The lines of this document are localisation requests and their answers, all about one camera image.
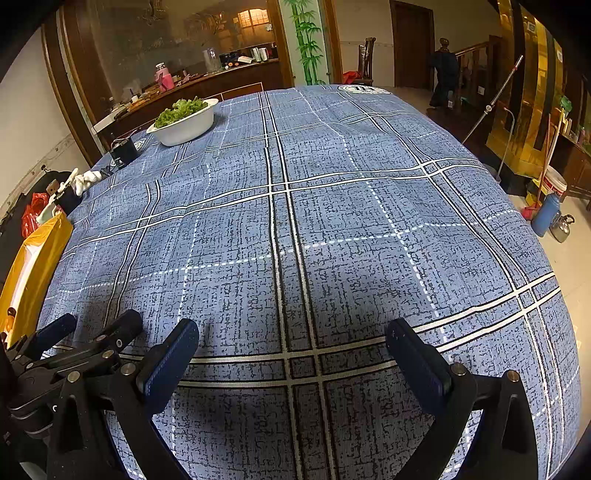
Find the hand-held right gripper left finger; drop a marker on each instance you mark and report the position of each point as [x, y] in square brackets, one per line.
[168, 364]

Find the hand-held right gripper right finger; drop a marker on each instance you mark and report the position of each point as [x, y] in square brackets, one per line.
[415, 364]

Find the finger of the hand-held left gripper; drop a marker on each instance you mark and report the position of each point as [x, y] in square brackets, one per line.
[55, 331]
[121, 330]

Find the white foam box yellow tape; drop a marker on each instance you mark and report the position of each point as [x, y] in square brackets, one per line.
[44, 249]

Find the red plastic bag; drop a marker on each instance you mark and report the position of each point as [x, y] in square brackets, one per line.
[32, 221]

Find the black sofa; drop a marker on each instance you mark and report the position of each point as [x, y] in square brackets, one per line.
[10, 228]

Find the white toy with black device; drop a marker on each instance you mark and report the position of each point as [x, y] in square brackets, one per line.
[47, 213]

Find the small brown figurine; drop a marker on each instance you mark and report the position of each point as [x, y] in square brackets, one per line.
[53, 187]

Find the white cloth glove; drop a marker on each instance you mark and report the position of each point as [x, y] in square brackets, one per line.
[87, 181]

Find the black battery box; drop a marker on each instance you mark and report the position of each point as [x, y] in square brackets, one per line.
[124, 153]

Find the blue thermos flask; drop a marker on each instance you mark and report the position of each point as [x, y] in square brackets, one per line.
[546, 213]

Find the steel kettle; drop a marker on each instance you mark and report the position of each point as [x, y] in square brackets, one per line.
[563, 227]

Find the white bowl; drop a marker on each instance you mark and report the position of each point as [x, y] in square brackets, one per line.
[184, 130]

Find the green lettuce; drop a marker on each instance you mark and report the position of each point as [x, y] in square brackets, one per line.
[178, 113]

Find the white bucket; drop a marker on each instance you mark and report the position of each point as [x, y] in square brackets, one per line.
[553, 181]

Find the pink bottle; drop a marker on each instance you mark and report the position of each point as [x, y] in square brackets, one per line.
[164, 77]

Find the metal mop pole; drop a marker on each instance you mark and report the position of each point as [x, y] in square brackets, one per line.
[494, 99]

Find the wooden counter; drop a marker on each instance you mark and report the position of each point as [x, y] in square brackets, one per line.
[240, 78]

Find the glass kettle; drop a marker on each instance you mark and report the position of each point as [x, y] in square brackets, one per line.
[210, 60]

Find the red cloth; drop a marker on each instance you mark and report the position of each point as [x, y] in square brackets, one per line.
[352, 77]

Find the gold panel screen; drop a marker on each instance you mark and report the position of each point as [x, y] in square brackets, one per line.
[531, 92]

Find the wooden chair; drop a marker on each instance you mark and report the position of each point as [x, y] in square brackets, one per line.
[367, 57]

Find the brown wooden door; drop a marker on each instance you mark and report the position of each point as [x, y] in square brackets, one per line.
[411, 44]

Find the bamboo wall painting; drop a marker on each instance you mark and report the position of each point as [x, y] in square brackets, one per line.
[307, 41]

